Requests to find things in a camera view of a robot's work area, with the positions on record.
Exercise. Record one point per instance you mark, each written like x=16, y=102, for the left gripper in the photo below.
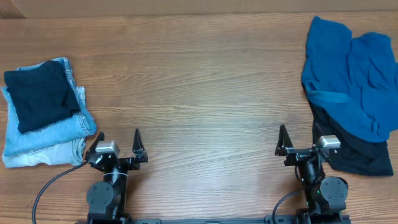
x=125, y=161

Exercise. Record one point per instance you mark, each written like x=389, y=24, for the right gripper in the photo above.
x=302, y=152

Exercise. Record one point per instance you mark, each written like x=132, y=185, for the black t-shirt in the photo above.
x=357, y=155

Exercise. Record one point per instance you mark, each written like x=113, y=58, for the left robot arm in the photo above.
x=107, y=198

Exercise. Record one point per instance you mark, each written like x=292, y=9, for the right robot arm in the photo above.
x=325, y=196

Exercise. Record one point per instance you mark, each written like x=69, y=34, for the folded blue jeans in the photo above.
x=78, y=126

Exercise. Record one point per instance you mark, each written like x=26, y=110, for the folded light denim jeans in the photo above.
x=64, y=153

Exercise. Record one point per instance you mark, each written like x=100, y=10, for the blue t-shirt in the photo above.
x=354, y=79

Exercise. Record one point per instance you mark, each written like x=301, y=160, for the folded navy shirt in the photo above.
x=41, y=96

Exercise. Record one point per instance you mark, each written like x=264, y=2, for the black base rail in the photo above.
x=211, y=221

